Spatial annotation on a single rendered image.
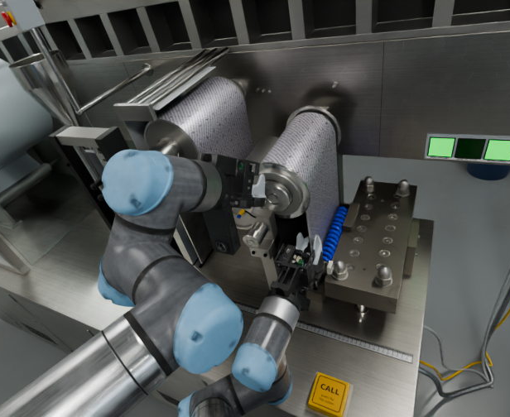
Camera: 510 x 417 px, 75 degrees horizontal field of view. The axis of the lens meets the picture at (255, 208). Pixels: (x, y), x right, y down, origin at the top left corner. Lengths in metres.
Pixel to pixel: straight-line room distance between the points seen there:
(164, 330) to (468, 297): 1.92
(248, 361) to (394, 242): 0.48
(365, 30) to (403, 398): 0.78
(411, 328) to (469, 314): 1.18
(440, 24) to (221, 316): 0.72
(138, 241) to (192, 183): 0.10
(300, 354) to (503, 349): 1.31
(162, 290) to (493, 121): 0.79
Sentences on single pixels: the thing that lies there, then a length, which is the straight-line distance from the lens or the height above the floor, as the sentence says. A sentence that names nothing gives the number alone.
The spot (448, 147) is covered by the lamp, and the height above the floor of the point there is 1.19.
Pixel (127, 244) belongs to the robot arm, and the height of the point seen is 1.43.
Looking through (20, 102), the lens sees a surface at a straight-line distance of 1.42.
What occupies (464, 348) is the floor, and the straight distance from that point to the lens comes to 1.97.
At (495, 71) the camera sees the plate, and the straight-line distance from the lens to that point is 0.88.
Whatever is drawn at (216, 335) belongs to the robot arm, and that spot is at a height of 1.40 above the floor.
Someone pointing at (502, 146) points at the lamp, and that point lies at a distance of 0.95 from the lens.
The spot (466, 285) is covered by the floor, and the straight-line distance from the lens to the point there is 2.18.
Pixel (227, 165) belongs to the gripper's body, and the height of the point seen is 1.41.
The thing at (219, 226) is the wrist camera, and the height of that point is 1.32.
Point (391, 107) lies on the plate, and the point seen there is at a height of 1.29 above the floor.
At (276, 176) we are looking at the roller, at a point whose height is 1.30.
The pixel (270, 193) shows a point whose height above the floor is 1.26.
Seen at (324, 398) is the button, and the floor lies 0.92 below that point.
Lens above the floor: 1.68
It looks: 39 degrees down
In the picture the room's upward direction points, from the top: 15 degrees counter-clockwise
